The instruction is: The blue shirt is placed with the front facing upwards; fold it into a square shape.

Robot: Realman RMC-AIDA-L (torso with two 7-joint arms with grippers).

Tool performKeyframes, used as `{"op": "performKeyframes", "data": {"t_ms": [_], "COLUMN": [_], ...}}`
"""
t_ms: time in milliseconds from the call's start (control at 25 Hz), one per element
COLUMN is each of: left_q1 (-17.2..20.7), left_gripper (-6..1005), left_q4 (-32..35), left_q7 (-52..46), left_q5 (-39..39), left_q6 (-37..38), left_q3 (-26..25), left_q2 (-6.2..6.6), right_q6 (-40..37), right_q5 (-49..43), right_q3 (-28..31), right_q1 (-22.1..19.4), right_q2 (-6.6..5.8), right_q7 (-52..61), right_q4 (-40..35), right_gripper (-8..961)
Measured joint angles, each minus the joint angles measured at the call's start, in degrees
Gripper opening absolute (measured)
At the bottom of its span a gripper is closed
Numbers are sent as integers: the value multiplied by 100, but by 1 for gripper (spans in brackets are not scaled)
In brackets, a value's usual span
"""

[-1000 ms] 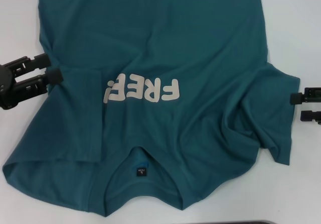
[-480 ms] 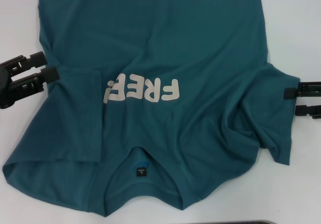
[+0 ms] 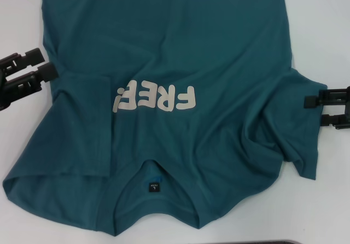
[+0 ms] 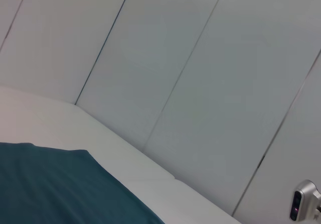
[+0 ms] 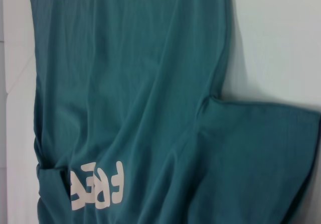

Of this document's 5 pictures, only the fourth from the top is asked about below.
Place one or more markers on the teal FREE! print t-shirt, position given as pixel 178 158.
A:
pixel 50 183

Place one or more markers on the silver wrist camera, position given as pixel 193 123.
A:
pixel 302 199

